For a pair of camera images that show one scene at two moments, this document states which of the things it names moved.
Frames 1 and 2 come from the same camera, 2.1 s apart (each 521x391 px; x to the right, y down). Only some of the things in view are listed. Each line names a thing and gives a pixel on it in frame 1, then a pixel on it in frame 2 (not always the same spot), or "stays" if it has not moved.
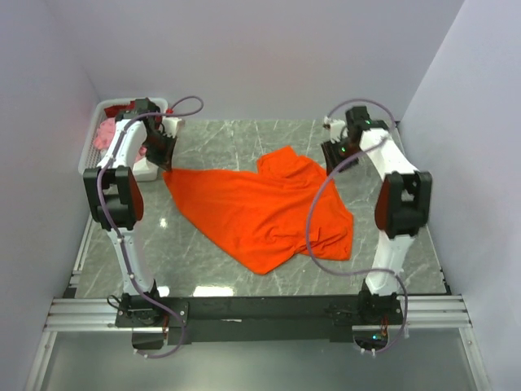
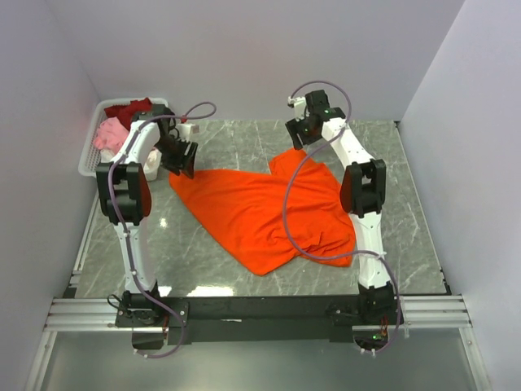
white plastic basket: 89,155 stays
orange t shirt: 261,216 stays
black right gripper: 330,152 -> 294,129
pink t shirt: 105,133 stays
